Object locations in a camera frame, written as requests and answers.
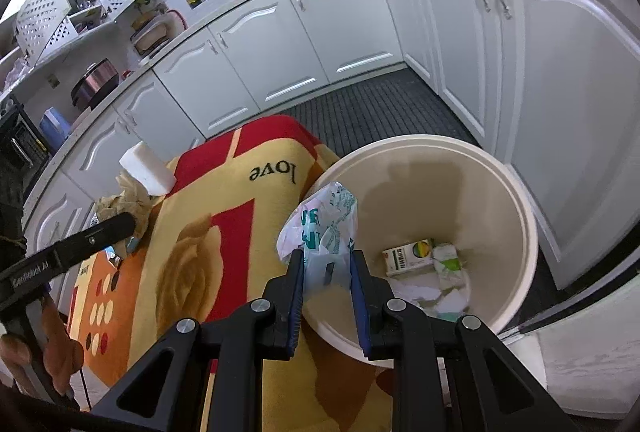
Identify white tissue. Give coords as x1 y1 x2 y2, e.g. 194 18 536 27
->
394 281 472 319

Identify cream plastic bin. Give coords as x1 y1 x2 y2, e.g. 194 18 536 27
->
295 135 540 369

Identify maroon rice cooker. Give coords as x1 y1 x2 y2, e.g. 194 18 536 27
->
70 58 121 113

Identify green print plastic bag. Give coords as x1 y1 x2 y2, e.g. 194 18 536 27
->
277 182 359 295

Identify crumpled yellowish paper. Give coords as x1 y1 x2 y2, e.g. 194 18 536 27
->
95 172 157 239

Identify row of white cabinet doors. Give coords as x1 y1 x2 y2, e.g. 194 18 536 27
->
25 0 640 293

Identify black cable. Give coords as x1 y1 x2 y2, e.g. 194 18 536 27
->
74 362 94 413

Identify dish rack with beige tray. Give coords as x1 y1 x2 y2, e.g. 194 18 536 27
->
131 12 187 58

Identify white foam block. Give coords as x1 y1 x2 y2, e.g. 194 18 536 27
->
119 143 177 198

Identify dark ribbed floor mat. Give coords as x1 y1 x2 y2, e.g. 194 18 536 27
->
280 66 484 158

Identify green white tissue pack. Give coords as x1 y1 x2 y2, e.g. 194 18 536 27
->
432 242 472 283

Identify black oven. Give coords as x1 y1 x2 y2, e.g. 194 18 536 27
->
0 99 52 173

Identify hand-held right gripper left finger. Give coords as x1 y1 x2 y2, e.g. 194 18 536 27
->
90 248 307 432

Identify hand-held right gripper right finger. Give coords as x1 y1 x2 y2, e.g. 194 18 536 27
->
349 249 571 432

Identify person's left hand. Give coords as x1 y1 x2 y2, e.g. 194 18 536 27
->
0 297 85 393

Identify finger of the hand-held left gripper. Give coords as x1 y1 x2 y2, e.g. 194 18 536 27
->
54 211 137 277

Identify blue kettle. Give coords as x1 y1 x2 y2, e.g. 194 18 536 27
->
39 108 69 153

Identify green print white carton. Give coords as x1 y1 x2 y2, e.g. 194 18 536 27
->
382 239 435 277

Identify printed blanket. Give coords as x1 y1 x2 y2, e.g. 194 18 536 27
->
69 114 401 432

